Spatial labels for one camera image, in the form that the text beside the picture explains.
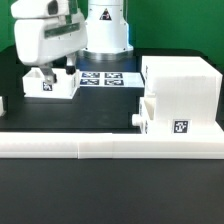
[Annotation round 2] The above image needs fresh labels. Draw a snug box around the white front drawer tray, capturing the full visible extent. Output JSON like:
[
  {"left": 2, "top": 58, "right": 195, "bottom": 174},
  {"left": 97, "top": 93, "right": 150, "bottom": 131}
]
[{"left": 132, "top": 94, "right": 156, "bottom": 134}]

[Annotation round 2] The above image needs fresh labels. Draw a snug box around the fiducial marker sheet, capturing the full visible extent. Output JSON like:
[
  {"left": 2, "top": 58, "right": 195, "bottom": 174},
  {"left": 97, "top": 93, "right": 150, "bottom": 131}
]
[{"left": 80, "top": 71, "right": 144, "bottom": 88}]

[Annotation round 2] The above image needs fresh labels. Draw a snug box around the white block at left edge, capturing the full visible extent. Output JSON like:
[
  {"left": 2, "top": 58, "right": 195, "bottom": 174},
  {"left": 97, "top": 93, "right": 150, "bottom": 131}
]
[{"left": 0, "top": 96, "right": 5, "bottom": 117}]

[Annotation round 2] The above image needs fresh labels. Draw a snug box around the white drawer tray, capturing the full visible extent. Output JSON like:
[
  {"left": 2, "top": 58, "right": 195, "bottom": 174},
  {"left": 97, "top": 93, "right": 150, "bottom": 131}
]
[
  {"left": 132, "top": 94, "right": 156, "bottom": 134},
  {"left": 22, "top": 67, "right": 80, "bottom": 99}
]

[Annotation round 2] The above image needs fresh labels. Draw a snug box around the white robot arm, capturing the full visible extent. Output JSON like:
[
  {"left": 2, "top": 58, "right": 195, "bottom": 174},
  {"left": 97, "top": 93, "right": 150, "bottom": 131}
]
[{"left": 11, "top": 0, "right": 132, "bottom": 84}]

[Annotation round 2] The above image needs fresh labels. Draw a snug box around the white drawer cabinet box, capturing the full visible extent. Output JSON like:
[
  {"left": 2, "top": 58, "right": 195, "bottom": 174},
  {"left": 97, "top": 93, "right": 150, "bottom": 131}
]
[{"left": 141, "top": 56, "right": 222, "bottom": 135}]

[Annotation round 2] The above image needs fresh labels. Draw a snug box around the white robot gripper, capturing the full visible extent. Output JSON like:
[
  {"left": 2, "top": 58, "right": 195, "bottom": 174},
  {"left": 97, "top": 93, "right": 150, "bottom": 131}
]
[{"left": 11, "top": 0, "right": 87, "bottom": 84}]

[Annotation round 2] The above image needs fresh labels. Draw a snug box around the white L-shaped fence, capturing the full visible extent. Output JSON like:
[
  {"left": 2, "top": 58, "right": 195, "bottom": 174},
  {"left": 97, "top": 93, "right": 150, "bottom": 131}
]
[{"left": 0, "top": 132, "right": 224, "bottom": 159}]

